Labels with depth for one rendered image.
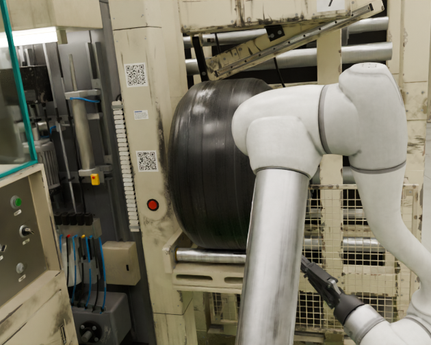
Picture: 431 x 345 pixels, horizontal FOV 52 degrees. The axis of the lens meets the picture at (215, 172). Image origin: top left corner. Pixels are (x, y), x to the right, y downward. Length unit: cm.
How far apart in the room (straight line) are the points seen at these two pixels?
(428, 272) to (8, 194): 114
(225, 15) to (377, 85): 96
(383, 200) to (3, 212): 105
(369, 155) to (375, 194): 8
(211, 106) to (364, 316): 70
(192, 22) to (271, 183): 100
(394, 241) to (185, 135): 65
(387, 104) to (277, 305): 38
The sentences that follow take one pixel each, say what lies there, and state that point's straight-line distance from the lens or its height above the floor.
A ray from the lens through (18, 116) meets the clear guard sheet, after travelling 146.
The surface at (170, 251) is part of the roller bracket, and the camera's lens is 150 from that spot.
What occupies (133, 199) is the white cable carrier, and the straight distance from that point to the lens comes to 161.
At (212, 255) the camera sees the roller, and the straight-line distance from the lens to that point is 149.
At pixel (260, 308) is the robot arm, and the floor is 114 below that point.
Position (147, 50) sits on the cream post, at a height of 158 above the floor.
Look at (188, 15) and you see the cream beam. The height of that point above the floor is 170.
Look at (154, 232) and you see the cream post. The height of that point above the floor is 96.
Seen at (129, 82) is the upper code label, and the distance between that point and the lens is 150.
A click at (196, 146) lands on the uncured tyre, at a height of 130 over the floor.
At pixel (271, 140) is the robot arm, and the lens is 81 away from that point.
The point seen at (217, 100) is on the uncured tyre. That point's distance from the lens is 132.
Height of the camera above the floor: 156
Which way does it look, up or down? 15 degrees down
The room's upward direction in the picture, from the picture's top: 5 degrees counter-clockwise
